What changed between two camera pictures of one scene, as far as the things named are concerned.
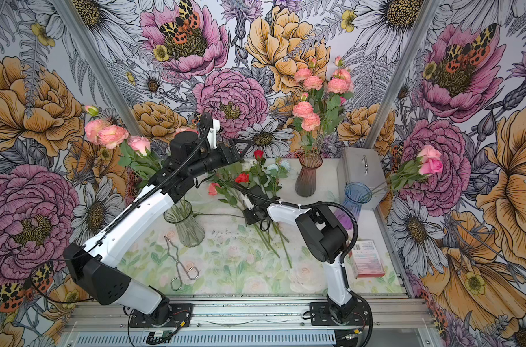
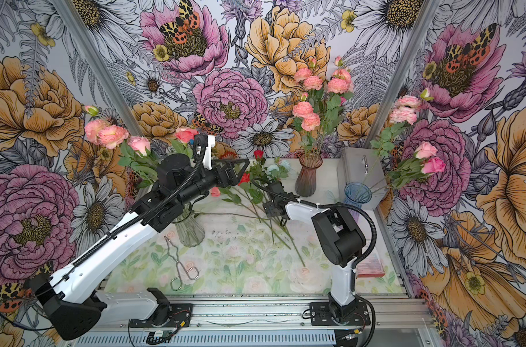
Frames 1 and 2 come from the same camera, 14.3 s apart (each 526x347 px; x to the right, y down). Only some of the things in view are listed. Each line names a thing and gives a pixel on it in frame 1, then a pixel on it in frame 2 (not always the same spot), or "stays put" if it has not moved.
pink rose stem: (341, 85) stays put
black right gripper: (246, 212) -> (269, 209)
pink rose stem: (306, 121) stays put
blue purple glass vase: (356, 194) stays put
